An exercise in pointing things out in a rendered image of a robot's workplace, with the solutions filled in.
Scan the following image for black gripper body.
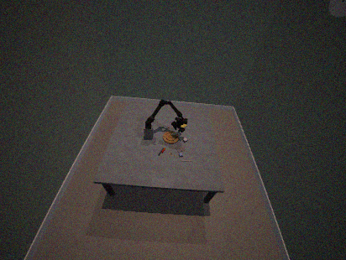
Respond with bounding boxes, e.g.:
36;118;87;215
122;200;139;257
171;122;185;133

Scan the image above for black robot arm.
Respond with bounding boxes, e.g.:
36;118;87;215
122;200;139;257
145;99;187;129

